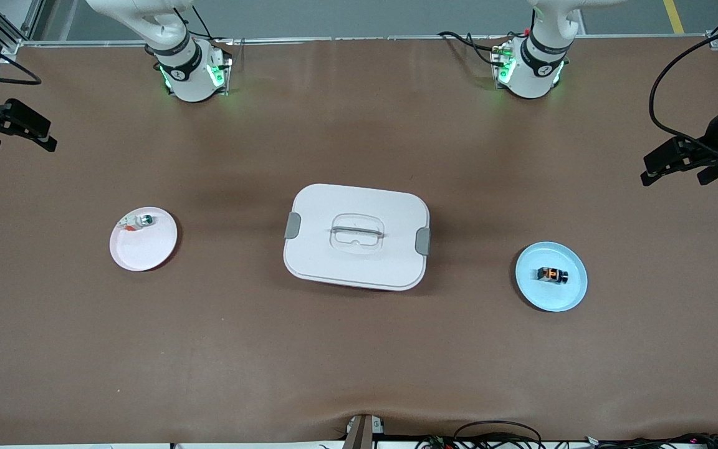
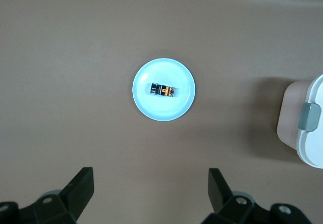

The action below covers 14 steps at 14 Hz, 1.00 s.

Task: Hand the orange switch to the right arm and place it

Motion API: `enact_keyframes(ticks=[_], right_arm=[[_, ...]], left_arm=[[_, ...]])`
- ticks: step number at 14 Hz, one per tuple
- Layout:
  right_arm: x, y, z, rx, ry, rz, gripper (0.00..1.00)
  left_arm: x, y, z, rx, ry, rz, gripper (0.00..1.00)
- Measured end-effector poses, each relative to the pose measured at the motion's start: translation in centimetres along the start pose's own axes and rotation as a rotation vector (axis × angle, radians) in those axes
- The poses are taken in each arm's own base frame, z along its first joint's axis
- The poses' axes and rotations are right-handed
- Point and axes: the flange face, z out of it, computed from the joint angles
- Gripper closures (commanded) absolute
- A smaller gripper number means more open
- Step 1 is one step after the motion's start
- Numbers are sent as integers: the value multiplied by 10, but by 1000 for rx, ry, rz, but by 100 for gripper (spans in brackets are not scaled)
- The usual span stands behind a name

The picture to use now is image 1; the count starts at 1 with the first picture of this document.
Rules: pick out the orange and black switch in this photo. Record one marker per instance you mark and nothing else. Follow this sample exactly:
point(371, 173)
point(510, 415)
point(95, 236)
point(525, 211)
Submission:
point(552, 275)

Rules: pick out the pink round plate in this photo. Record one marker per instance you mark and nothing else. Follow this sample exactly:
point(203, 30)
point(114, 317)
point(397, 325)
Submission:
point(144, 249)

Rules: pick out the light blue round plate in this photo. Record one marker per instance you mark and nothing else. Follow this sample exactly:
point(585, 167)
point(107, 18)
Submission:
point(552, 296)

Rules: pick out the white lidded storage box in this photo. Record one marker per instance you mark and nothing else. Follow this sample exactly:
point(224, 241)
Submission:
point(356, 206)

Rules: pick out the brown table mat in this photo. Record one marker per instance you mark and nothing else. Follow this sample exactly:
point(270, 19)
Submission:
point(359, 362)

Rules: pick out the green push button switch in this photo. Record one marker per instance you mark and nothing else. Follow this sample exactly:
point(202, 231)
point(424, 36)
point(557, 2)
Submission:
point(144, 220)

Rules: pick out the brown post with bracket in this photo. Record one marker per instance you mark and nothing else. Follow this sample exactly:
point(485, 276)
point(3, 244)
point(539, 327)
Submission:
point(362, 433)

